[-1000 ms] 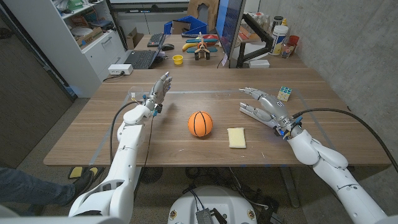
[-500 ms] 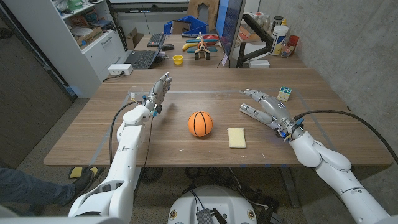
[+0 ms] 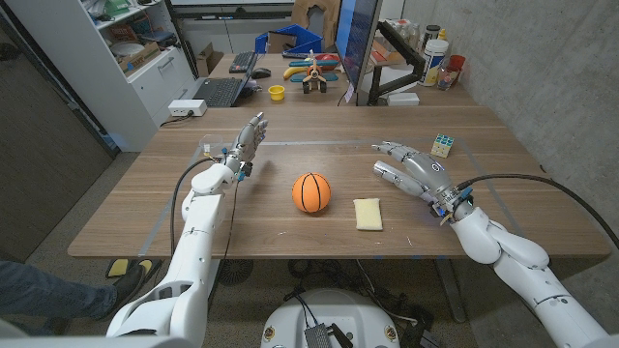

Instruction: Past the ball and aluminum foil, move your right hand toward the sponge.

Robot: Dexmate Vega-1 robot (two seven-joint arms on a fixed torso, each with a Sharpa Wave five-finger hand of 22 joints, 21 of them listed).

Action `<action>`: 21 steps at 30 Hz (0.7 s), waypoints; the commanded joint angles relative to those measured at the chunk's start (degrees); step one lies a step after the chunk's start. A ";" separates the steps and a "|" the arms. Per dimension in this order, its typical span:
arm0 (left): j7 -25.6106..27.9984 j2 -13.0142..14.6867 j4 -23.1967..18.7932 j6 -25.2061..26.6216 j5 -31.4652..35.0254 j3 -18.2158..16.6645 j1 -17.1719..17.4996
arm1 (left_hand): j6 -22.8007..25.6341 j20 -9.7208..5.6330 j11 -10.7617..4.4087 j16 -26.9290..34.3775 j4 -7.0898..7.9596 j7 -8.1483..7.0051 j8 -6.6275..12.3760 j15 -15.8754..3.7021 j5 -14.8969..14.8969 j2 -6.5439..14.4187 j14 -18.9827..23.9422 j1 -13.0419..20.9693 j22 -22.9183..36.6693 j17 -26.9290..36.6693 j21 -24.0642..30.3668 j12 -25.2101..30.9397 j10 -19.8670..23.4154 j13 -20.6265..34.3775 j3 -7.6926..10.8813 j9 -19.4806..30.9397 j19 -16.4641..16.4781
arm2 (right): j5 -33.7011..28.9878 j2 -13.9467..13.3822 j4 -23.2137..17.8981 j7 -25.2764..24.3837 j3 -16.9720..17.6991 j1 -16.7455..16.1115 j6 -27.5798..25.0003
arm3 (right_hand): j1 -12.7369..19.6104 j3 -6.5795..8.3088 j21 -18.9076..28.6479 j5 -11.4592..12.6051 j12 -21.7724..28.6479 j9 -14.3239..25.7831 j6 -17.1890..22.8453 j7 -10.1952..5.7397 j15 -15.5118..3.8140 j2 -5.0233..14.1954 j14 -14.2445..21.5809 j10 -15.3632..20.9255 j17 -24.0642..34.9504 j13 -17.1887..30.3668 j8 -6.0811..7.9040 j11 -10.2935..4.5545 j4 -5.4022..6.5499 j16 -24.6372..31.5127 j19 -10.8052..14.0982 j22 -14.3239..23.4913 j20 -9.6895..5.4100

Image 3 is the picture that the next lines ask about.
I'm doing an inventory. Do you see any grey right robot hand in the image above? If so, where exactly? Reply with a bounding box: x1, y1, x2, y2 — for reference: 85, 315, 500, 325
370, 140, 475, 221

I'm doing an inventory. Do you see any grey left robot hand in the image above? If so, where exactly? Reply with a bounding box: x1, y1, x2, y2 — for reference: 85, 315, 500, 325
222, 111, 269, 176

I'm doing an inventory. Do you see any yellow sponge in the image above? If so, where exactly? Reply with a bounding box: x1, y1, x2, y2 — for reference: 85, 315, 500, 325
352, 197, 384, 232

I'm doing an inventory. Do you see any Rubik's cube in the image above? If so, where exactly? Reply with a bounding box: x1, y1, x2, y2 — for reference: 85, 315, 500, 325
429, 133, 456, 160

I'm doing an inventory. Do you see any clear plastic cup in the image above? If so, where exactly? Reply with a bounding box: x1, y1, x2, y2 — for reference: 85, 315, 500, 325
198, 133, 225, 157

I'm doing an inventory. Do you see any black laptop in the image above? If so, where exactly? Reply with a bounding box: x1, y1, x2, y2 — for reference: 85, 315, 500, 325
192, 52, 260, 108

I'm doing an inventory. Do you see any white power strip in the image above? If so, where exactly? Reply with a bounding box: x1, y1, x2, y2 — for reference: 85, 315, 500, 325
167, 99, 208, 118

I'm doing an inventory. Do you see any small white box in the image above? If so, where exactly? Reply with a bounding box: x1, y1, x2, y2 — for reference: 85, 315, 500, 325
386, 92, 421, 107

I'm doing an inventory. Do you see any orange basketball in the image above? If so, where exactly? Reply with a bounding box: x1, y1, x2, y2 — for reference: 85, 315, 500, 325
291, 172, 333, 215

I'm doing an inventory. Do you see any black keyboard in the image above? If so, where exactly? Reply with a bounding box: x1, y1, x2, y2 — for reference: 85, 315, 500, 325
228, 50, 259, 74

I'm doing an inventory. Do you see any open cardboard box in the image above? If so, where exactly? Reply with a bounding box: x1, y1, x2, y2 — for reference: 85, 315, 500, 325
194, 42, 224, 77

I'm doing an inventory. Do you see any clear glass jar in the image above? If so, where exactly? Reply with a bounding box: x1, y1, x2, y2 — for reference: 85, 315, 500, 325
436, 65, 460, 92

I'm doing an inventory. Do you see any wooden toy airplane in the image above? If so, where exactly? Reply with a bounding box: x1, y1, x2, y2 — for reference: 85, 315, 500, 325
288, 49, 340, 95

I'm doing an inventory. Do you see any white canister with label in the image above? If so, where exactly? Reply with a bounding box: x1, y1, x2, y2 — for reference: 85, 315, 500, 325
418, 38, 450, 88

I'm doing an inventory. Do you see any red bowl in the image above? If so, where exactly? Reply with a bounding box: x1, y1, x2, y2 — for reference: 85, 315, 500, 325
316, 52, 341, 72

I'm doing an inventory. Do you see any blue plastic bin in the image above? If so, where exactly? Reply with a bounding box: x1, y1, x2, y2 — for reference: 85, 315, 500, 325
254, 23, 324, 55

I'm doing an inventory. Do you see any cardboard box with print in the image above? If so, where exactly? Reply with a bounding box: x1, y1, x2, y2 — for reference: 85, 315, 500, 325
118, 42, 162, 73

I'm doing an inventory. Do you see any jar with dark lid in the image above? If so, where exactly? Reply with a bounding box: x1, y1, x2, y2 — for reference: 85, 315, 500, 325
422, 24, 442, 49

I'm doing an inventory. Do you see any brown cardboard cutout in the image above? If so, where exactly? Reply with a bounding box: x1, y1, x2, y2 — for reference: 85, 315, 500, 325
289, 0, 342, 38

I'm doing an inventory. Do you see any black computer monitor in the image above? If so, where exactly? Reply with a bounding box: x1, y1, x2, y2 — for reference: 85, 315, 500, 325
334, 0, 383, 93

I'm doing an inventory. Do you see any white plate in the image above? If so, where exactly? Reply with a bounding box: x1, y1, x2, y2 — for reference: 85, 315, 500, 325
109, 42, 145, 58

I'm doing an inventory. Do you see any white shelf cabinet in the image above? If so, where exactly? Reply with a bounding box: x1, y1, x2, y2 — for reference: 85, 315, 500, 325
4, 0, 202, 153

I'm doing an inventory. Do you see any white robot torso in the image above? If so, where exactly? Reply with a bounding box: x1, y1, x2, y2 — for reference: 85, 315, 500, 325
260, 288, 401, 348

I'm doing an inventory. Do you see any black shoe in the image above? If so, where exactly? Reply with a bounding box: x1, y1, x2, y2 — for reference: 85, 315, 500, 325
99, 263, 147, 321

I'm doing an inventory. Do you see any person's leg in jeans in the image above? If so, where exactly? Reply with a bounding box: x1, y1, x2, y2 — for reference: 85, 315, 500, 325
0, 260, 119, 334

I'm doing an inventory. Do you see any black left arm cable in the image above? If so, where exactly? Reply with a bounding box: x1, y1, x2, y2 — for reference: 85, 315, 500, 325
168, 157, 219, 257

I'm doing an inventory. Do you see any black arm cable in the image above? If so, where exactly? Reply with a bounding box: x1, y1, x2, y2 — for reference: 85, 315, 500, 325
168, 157, 219, 257
457, 173, 619, 250

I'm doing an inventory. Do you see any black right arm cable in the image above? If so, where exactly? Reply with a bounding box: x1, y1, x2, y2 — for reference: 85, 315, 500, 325
457, 173, 619, 250

